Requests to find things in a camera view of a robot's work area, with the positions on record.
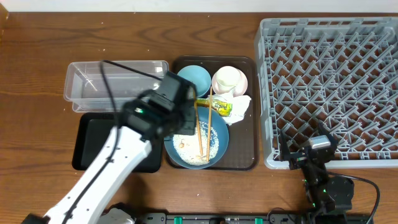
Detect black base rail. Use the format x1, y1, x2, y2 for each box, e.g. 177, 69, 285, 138
136, 212, 374, 224

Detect white rice leftovers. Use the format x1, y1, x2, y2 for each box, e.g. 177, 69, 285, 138
172, 121, 219, 166

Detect brown serving tray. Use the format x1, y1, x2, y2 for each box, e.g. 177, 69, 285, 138
172, 55, 261, 170

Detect white cup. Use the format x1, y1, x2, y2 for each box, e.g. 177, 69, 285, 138
215, 66, 241, 93

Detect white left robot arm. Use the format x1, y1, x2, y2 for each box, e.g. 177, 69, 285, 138
23, 72, 197, 223

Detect wooden chopstick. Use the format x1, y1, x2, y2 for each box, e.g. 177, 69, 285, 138
206, 86, 213, 162
193, 90, 203, 156

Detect black plastic tray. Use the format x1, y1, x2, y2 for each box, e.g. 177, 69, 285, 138
72, 113, 162, 173

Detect white napkin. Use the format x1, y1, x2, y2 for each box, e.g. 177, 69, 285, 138
213, 93, 251, 126

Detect grey dishwasher rack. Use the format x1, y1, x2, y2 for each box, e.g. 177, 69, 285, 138
254, 17, 397, 169

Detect clear plastic waste bin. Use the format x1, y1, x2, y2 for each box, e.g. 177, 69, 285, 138
63, 60, 169, 113

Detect light blue bowl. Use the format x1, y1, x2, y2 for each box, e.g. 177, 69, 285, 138
177, 65, 211, 97

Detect yellow green snack wrapper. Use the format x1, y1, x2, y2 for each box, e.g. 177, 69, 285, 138
196, 98, 233, 116

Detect large blue plate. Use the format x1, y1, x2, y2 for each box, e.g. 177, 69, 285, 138
164, 107, 229, 169

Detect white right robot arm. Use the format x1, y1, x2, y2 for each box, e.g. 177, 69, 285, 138
279, 124, 354, 224

